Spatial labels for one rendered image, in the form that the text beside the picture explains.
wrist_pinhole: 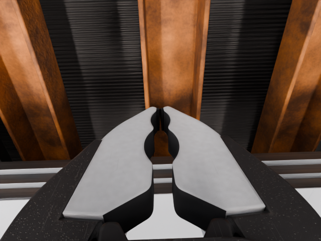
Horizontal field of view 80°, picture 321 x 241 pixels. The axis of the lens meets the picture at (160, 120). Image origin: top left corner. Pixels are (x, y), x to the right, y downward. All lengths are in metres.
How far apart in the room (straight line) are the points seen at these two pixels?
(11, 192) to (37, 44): 0.17
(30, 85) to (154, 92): 0.19
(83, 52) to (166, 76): 0.21
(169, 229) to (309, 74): 0.31
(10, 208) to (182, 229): 0.17
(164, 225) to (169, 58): 0.22
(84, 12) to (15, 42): 0.15
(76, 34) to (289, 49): 0.37
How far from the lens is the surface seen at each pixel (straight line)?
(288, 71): 0.33
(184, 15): 0.29
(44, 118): 0.39
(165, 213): 0.22
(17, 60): 0.36
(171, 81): 0.31
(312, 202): 0.26
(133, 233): 0.25
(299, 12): 0.33
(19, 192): 0.24
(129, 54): 0.43
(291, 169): 0.24
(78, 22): 0.45
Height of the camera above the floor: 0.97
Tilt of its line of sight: 60 degrees down
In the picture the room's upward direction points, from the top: 177 degrees clockwise
